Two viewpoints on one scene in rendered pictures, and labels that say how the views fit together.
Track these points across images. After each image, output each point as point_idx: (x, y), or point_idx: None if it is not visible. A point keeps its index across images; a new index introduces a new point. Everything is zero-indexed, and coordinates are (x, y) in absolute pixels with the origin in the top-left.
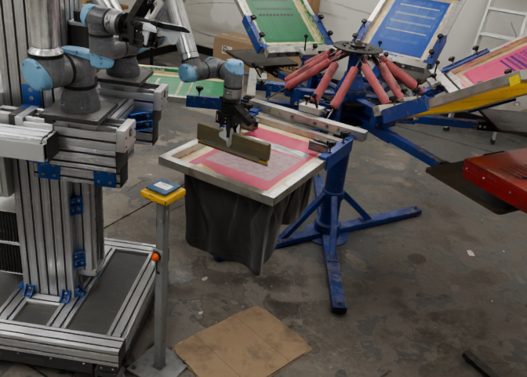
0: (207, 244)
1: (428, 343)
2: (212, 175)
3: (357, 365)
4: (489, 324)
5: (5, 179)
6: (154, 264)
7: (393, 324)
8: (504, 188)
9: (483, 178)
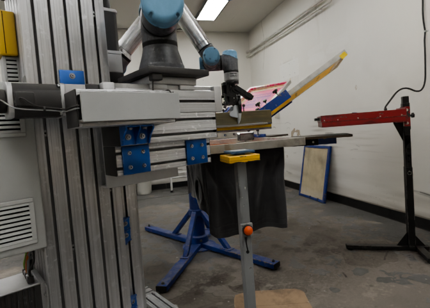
0: (234, 227)
1: (327, 253)
2: (247, 142)
3: (330, 281)
4: (326, 234)
5: (41, 215)
6: (158, 300)
7: (302, 257)
8: (353, 118)
9: (338, 120)
